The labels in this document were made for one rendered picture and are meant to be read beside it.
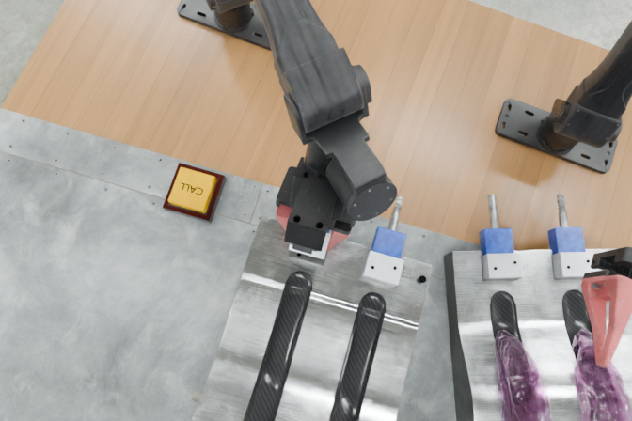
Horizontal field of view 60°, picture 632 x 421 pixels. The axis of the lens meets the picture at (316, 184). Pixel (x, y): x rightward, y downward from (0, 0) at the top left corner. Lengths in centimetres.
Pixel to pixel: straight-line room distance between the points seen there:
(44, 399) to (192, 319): 24
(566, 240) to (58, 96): 86
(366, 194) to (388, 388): 34
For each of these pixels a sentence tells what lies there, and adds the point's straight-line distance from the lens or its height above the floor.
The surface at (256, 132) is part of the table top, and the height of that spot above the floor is 80.
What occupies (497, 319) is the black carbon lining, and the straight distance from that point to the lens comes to 88.
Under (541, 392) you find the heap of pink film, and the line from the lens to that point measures 84.
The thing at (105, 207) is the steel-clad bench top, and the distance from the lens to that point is 96.
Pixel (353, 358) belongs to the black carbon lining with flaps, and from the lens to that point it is 81.
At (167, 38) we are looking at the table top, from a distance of 105.
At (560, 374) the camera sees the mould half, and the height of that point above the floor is 89.
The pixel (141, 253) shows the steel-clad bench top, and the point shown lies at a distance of 93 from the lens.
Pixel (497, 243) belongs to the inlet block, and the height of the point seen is 87.
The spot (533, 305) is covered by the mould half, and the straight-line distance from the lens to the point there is 90.
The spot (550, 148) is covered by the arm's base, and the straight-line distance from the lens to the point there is 100.
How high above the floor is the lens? 168
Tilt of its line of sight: 75 degrees down
